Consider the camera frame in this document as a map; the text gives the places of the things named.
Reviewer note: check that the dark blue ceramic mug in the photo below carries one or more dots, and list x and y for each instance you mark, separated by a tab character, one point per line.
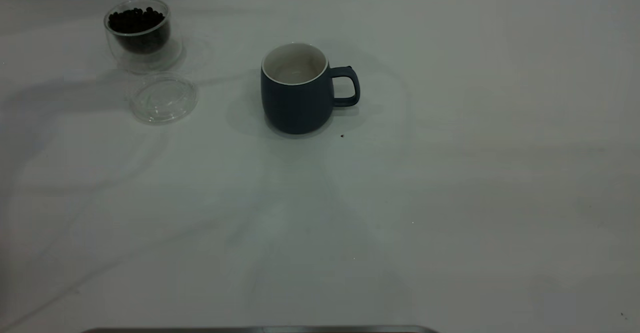
297	105

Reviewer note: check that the clear glass lid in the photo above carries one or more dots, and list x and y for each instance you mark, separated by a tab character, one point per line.
164	100

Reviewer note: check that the double-walled glass cup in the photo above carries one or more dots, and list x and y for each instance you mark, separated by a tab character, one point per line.
150	60

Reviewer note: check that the dark coffee beans heap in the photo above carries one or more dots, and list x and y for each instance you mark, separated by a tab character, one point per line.
137	25

